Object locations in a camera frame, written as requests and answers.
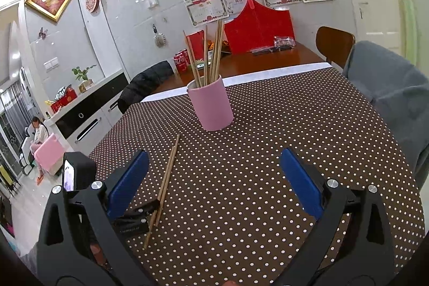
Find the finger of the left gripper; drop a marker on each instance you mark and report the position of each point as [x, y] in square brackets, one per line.
[144, 210]

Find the red tall box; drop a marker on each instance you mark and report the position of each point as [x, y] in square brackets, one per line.
[197, 44]

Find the hanging round brush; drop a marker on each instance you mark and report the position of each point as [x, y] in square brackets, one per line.
[159, 38]

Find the pink box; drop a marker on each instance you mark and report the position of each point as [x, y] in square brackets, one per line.
[50, 155]

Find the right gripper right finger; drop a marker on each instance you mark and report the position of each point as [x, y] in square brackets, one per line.
[365, 256]

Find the brown polka dot tablecloth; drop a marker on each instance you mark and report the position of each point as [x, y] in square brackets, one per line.
[230, 214]

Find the red gift bag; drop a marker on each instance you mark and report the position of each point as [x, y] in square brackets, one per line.
[256, 27]

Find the pink cylindrical utensil holder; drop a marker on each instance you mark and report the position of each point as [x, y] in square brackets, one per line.
[211, 105]

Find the grey cloth on chair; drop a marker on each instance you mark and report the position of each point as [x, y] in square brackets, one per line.
[399, 93]

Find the brown wooden chair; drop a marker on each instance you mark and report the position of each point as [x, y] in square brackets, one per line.
[334, 44]

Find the seated person in background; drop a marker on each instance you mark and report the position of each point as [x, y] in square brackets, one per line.
[40, 136]

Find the wooden chopstick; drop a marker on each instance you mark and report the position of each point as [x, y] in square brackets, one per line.
[206, 57]
[155, 218]
[192, 62]
[219, 49]
[212, 61]

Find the black jacket on chair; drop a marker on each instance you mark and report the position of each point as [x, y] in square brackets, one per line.
[144, 84]

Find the red tin box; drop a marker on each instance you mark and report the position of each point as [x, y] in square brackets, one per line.
[68, 97]

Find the red cola can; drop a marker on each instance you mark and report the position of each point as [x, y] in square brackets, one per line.
[181, 63]

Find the white sideboard cabinet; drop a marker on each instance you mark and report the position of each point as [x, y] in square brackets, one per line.
[83, 123]

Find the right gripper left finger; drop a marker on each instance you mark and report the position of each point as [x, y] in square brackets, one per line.
[78, 242]

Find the dark snack packet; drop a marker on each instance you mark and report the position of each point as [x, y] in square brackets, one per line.
[279, 44]

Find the small potted green plant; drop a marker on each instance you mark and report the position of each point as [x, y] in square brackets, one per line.
[82, 76]

